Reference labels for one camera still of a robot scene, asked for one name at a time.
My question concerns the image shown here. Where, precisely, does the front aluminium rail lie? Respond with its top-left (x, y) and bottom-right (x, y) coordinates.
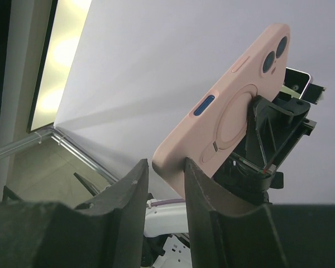
top-left (0, 126), bottom-right (119, 184)

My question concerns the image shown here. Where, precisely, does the black smartphone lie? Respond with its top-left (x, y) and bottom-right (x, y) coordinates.
top-left (193, 36), bottom-right (290, 117)

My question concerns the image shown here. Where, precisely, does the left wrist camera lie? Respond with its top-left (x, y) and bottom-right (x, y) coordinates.
top-left (281, 68), bottom-right (326, 105)

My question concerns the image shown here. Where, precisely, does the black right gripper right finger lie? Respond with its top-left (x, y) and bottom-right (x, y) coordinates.
top-left (184, 159), bottom-right (335, 267)

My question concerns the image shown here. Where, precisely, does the pink silicone phone case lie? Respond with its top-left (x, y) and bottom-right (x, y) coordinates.
top-left (152, 23), bottom-right (290, 198)

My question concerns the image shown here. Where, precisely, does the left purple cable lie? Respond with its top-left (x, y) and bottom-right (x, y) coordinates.
top-left (146, 198), bottom-right (185, 209)

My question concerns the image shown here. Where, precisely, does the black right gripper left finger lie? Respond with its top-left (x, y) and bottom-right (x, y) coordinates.
top-left (0, 159), bottom-right (149, 267)

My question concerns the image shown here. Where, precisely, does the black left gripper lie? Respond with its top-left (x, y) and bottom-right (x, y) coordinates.
top-left (212, 92), bottom-right (316, 201)

